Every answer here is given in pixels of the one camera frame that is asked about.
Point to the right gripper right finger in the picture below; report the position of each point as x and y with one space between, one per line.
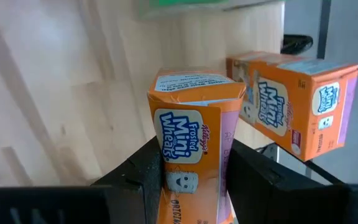
275 202

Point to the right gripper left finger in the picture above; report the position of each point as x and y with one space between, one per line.
73 205

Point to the orange Mini Wheats cereal box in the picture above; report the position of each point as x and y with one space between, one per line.
191 133
291 102

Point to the black rounded frame foot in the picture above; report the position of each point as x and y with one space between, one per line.
296 44

